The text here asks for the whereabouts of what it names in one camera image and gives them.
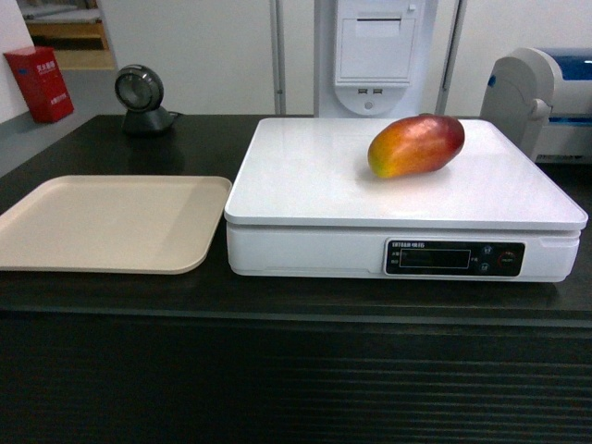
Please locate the white POS terminal stand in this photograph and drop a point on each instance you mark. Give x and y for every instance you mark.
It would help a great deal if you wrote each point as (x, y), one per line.
(371, 57)

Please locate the white wheeled partition panel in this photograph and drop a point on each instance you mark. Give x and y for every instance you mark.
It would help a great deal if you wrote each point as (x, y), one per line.
(257, 57)

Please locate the red fire extinguisher cabinet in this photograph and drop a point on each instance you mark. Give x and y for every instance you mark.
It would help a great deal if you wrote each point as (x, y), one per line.
(40, 81)

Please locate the dark ribbed checkout counter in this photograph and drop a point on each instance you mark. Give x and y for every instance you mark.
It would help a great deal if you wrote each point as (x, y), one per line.
(212, 357)

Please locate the blue grey label printer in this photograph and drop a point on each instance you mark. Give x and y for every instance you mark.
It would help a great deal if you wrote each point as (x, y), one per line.
(540, 99)

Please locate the dark red mango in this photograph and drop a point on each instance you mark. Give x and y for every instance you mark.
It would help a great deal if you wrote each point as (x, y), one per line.
(415, 145)

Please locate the wooden shelf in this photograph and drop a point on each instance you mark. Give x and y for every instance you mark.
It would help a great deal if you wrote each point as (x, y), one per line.
(75, 30)

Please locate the beige plastic tray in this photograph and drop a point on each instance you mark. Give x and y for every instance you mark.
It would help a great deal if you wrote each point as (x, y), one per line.
(158, 225)

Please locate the white checkout scale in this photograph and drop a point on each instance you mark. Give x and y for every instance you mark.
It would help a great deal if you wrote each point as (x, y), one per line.
(306, 204)

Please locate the black barcode scanner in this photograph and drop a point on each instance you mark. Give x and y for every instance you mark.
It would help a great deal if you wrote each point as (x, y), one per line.
(140, 90)

